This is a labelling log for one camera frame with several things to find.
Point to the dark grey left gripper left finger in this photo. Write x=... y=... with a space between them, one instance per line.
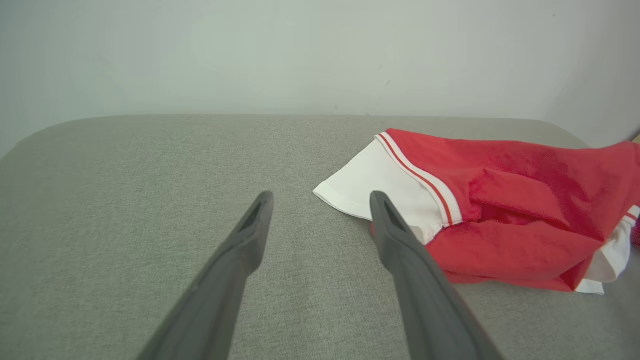
x=220 y=300

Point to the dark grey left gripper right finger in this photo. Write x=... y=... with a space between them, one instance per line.
x=425 y=300

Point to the red white basketball jersey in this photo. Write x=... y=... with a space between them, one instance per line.
x=525 y=210

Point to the red white basketball shorts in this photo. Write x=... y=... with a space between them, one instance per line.
x=636 y=232

